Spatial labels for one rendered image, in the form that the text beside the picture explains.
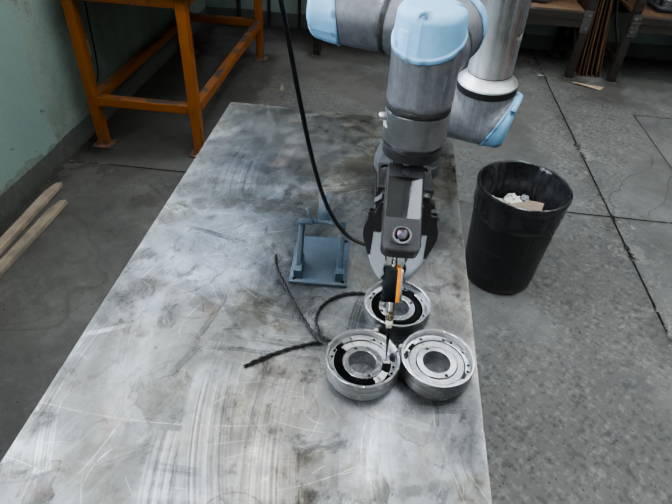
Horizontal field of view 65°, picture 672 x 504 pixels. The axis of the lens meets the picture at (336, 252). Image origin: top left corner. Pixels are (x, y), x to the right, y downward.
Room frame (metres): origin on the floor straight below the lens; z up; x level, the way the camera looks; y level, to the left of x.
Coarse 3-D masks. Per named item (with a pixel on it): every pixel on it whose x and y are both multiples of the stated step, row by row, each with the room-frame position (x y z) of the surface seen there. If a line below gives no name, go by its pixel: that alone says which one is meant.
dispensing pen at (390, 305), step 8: (392, 264) 0.56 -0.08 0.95; (384, 272) 0.55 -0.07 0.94; (392, 272) 0.54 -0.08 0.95; (384, 280) 0.54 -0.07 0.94; (392, 280) 0.54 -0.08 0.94; (384, 288) 0.53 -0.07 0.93; (392, 288) 0.53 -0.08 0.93; (384, 296) 0.52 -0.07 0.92; (392, 296) 0.52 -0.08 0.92; (392, 304) 0.53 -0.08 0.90; (392, 312) 0.52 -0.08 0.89; (392, 320) 0.52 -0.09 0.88
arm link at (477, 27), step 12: (396, 0) 0.67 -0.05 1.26; (456, 0) 0.67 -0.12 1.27; (468, 0) 0.68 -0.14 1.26; (396, 12) 0.66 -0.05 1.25; (480, 12) 0.67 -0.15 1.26; (384, 24) 0.66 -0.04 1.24; (468, 24) 0.62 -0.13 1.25; (480, 24) 0.65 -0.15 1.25; (384, 36) 0.66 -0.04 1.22; (480, 36) 0.65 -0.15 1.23; (384, 48) 0.67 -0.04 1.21
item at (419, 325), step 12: (372, 288) 0.62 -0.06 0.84; (408, 288) 0.64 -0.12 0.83; (420, 288) 0.63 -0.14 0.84; (408, 300) 0.61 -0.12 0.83; (372, 312) 0.58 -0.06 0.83; (384, 312) 0.58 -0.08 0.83; (408, 312) 0.58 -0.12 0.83; (372, 324) 0.56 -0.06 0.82; (384, 324) 0.55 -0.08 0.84; (396, 324) 0.55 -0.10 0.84; (408, 324) 0.55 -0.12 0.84; (420, 324) 0.55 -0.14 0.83; (396, 336) 0.54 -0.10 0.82; (408, 336) 0.55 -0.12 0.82
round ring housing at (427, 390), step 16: (416, 336) 0.53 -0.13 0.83; (432, 336) 0.54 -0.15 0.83; (448, 336) 0.53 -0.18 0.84; (432, 352) 0.51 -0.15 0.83; (448, 352) 0.51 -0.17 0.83; (464, 352) 0.51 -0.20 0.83; (400, 368) 0.48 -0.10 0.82; (448, 368) 0.49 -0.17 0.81; (464, 368) 0.48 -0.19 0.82; (416, 384) 0.45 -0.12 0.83; (432, 384) 0.44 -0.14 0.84; (464, 384) 0.45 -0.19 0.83
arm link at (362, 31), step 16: (320, 0) 0.70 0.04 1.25; (336, 0) 0.69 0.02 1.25; (352, 0) 0.69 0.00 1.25; (368, 0) 0.68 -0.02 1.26; (384, 0) 0.68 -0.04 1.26; (320, 16) 0.69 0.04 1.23; (336, 16) 0.69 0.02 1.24; (352, 16) 0.68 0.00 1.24; (368, 16) 0.67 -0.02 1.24; (384, 16) 0.66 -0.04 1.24; (320, 32) 0.70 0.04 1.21; (336, 32) 0.68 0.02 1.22; (352, 32) 0.68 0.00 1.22; (368, 32) 0.67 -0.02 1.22; (368, 48) 0.68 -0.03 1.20
